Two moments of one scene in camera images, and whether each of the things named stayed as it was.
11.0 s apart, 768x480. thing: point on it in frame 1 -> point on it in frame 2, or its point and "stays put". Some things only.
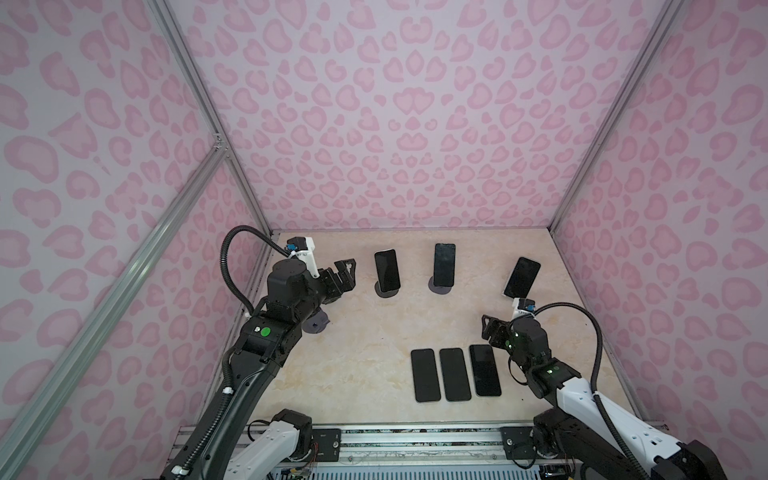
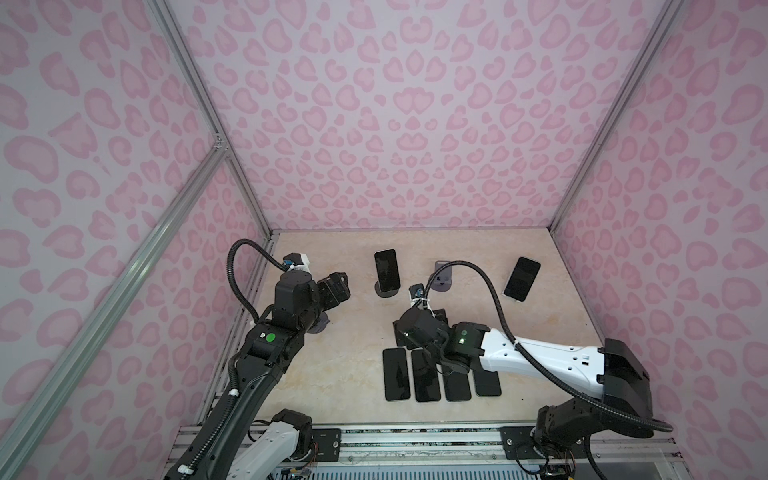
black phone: [454, 374] stays put
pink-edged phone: [425, 375] stays put
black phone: [444, 264] -> [396, 374]
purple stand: [316, 323] stays put
